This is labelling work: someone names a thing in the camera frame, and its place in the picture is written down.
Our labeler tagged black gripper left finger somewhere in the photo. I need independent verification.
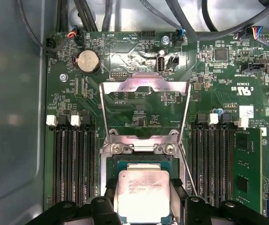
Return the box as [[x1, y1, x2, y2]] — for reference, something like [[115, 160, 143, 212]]
[[25, 178, 122, 225]]

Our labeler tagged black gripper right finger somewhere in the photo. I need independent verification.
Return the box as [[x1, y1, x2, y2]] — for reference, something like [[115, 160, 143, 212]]
[[170, 179, 269, 225]]

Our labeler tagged CPU with silver top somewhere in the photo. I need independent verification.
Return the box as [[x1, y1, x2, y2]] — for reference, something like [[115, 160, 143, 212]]
[[114, 160, 173, 225]]

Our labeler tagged metal socket cover frame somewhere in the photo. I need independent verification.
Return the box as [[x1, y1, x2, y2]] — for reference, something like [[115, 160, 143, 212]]
[[98, 72, 193, 150]]

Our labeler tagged black RAM slot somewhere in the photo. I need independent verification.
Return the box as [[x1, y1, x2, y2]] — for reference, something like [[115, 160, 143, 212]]
[[201, 113, 219, 207], [190, 113, 207, 202], [58, 114, 76, 207], [45, 114, 65, 204], [79, 111, 97, 202], [70, 114, 87, 207], [222, 117, 250, 204], [211, 113, 230, 207]]

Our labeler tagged graphics card with black cooler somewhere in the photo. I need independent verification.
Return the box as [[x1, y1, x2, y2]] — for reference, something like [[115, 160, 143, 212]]
[[233, 127, 263, 214]]

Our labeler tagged white label sticker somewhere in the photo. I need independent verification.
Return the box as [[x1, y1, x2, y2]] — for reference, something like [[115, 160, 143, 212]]
[[239, 105, 254, 119]]

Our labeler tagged black grey PC case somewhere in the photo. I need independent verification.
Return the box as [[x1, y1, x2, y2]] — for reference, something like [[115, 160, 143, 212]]
[[0, 0, 269, 225]]

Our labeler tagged green motherboard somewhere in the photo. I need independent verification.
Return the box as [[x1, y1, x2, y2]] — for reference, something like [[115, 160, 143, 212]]
[[44, 30, 269, 225]]

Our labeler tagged black pin header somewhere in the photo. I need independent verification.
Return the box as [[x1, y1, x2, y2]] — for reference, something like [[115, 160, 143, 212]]
[[110, 71, 128, 79]]

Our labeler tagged silver coin battery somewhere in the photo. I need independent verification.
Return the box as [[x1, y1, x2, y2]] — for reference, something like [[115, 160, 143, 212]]
[[75, 49, 101, 75]]

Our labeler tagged internal USB port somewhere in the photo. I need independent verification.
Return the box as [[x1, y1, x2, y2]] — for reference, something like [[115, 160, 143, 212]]
[[157, 56, 166, 74]]

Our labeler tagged black square chip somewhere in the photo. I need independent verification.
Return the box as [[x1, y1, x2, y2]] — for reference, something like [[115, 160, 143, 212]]
[[214, 48, 228, 62]]

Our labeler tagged metal wire locking lever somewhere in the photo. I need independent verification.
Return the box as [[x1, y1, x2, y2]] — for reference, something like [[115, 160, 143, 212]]
[[178, 142, 199, 197]]

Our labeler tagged black connector with red wires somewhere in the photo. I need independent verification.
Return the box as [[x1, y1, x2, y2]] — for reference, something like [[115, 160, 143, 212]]
[[66, 28, 85, 47]]

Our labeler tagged black connector with blue wires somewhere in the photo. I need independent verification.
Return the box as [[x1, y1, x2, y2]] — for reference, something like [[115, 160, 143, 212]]
[[174, 27, 188, 47]]

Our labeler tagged connector with coloured wires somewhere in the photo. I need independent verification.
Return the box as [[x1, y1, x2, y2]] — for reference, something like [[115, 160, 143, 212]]
[[244, 25, 264, 40]]

